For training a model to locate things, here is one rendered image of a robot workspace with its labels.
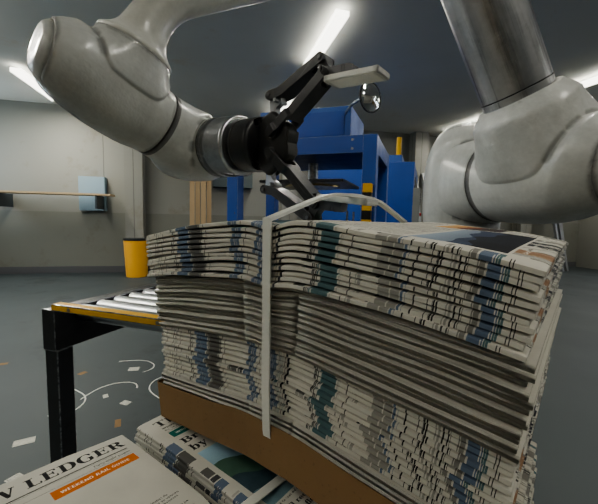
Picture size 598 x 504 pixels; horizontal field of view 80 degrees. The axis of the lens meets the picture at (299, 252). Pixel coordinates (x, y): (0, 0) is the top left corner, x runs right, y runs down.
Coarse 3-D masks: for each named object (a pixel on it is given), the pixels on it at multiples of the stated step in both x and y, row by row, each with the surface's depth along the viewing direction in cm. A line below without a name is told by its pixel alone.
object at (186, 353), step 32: (224, 224) 33; (192, 256) 37; (224, 256) 34; (160, 288) 42; (192, 288) 38; (224, 288) 35; (160, 320) 42; (192, 320) 38; (224, 320) 35; (192, 352) 39; (224, 352) 36; (192, 384) 39; (224, 384) 36
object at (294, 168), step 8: (264, 152) 48; (272, 152) 47; (272, 160) 47; (280, 160) 46; (280, 168) 46; (288, 168) 46; (296, 168) 48; (288, 176) 46; (296, 176) 46; (304, 176) 47; (296, 184) 46; (304, 184) 45; (312, 184) 47; (304, 192) 45; (312, 192) 45
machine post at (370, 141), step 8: (368, 136) 199; (376, 136) 198; (368, 144) 200; (376, 144) 198; (368, 152) 200; (376, 152) 198; (368, 160) 200; (376, 160) 199; (368, 168) 201; (376, 168) 200; (368, 176) 201; (376, 176) 202; (376, 184) 203; (376, 192) 205; (360, 216) 204
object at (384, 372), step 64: (320, 256) 27; (384, 256) 23; (448, 256) 21; (512, 256) 20; (320, 320) 27; (384, 320) 24; (448, 320) 21; (512, 320) 19; (320, 384) 28; (384, 384) 24; (448, 384) 22; (512, 384) 19; (320, 448) 28; (384, 448) 25; (448, 448) 22; (512, 448) 20
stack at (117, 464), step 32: (160, 416) 44; (96, 448) 38; (128, 448) 38; (160, 448) 39; (192, 448) 38; (224, 448) 38; (32, 480) 33; (64, 480) 33; (96, 480) 33; (128, 480) 33; (160, 480) 33; (192, 480) 35; (224, 480) 33; (256, 480) 34
